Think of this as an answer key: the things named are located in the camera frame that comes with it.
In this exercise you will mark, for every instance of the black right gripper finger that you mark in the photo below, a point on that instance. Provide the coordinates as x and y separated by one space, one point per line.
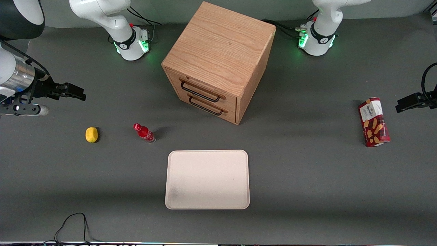
73 91

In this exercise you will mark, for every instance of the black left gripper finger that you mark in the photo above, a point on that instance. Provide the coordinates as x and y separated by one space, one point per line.
409 101

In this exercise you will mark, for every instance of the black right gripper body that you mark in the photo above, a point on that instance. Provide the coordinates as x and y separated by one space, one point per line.
43 88

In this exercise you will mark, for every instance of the red coke bottle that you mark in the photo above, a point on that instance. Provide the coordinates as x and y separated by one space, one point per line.
144 133

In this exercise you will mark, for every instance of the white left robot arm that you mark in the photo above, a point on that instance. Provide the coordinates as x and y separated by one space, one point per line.
321 34

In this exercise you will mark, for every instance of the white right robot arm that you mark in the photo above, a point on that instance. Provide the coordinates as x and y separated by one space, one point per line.
102 13

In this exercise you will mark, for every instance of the beige plastic tray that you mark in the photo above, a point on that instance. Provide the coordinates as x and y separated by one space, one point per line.
207 179

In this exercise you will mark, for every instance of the red shortbread biscuit box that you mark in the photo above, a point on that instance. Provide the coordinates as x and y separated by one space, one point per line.
374 123

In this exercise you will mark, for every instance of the yellow lemon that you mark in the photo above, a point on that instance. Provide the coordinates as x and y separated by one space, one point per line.
91 134

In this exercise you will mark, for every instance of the wooden drawer cabinet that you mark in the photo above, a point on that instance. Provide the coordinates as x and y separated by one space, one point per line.
222 44

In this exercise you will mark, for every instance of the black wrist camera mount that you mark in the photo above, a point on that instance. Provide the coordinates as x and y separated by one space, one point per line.
24 109

